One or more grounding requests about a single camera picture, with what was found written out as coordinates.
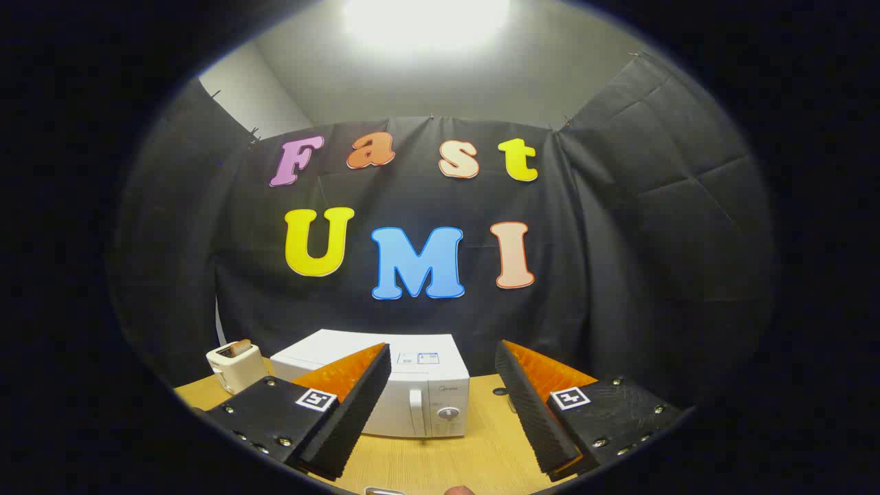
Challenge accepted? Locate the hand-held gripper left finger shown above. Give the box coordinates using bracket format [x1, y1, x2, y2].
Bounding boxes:
[204, 342, 393, 482]

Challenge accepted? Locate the white microwave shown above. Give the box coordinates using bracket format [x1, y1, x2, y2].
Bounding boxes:
[270, 329, 471, 439]

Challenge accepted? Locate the white toaster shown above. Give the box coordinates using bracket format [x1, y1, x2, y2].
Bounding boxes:
[206, 342, 269, 395]

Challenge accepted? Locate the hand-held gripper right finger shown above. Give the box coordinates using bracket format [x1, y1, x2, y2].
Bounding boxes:
[494, 339, 688, 482]

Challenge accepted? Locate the ceiling light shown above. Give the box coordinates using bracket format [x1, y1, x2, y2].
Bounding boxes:
[340, 0, 513, 52]

